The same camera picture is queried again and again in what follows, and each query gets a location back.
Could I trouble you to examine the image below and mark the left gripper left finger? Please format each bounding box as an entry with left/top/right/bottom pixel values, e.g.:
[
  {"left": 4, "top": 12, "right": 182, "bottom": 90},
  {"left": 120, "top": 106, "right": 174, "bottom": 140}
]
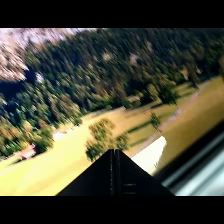
[{"left": 56, "top": 148, "right": 116, "bottom": 197}]

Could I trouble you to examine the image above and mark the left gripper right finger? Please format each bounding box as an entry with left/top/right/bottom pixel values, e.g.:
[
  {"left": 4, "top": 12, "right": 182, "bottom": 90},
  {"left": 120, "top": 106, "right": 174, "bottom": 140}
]
[{"left": 114, "top": 148, "right": 175, "bottom": 197}]

